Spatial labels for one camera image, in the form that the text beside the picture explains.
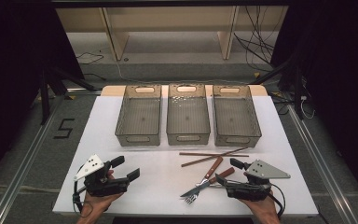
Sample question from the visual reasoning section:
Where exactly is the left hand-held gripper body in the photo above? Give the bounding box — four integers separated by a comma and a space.
73, 153, 131, 198

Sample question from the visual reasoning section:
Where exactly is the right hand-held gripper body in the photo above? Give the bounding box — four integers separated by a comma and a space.
225, 159, 292, 203

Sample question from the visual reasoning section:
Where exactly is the wooden-handled metal knife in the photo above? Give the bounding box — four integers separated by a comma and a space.
180, 166, 236, 198

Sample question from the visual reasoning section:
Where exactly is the wooden-handled metal fork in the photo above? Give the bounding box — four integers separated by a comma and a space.
184, 156, 224, 205

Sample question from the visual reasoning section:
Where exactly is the smoky clear plastic bin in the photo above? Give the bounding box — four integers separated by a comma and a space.
115, 84, 162, 147
166, 83, 212, 147
212, 84, 263, 148

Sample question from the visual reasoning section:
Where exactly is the person's left hand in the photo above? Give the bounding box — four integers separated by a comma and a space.
79, 170, 124, 217

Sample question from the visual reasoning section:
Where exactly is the person's right hand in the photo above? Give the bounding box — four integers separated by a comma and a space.
239, 192, 279, 218

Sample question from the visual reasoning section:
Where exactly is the white table sheet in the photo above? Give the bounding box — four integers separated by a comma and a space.
52, 94, 320, 217

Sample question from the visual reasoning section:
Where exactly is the black metal stand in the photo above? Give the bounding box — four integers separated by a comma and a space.
250, 59, 306, 120
38, 66, 97, 125

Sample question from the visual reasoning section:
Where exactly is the beige wooden furniture leg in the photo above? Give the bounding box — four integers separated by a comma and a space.
217, 6, 241, 61
101, 7, 130, 63

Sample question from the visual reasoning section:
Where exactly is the black curtain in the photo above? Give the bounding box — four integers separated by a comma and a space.
0, 0, 85, 188
271, 0, 358, 200

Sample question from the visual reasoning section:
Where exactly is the left hand-held gripper cable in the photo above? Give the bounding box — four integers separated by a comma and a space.
72, 178, 90, 217

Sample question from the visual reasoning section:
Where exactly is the hand-held gripper cable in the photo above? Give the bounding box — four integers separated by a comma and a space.
72, 178, 90, 217
268, 184, 286, 218

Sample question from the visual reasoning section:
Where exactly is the right hand-held gripper cable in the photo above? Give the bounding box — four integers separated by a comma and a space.
268, 184, 286, 218

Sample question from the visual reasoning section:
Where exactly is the aluminium floor rail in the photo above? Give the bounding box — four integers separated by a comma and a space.
287, 104, 358, 224
0, 92, 66, 224

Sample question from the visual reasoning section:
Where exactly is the white cable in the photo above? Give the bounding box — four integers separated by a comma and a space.
299, 94, 316, 120

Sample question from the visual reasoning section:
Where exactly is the black floor cable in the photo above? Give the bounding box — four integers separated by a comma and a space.
76, 50, 106, 82

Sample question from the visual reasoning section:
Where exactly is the black cable tangle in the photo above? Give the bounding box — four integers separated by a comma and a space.
233, 5, 282, 73

